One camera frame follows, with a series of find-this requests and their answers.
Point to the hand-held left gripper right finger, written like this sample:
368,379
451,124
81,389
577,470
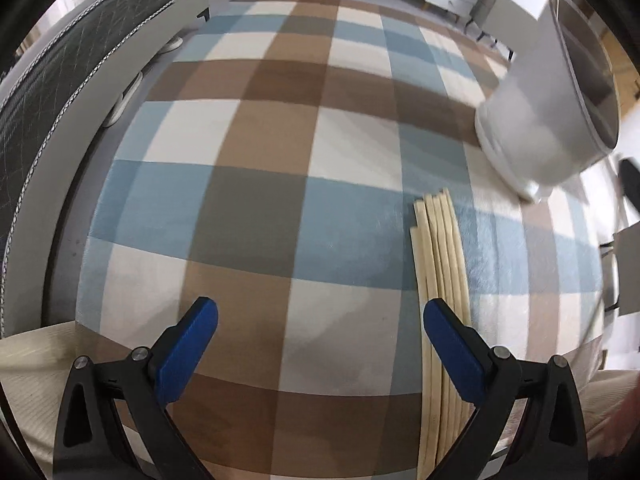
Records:
450,345

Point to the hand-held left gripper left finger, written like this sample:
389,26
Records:
192,340

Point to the pile of beige chopsticks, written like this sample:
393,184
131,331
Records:
442,260

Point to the white plastic utensil holder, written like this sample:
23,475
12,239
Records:
540,110

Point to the beige ribbed cloth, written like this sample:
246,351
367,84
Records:
35,390
607,390

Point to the grey chair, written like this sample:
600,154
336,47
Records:
627,270

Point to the checked tablecloth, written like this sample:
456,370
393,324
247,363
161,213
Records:
300,160

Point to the white slipper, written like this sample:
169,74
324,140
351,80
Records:
122,102
172,45

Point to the dark quilted mattress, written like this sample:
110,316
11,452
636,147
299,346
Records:
60,60

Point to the grey side cabinet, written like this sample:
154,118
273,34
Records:
505,10

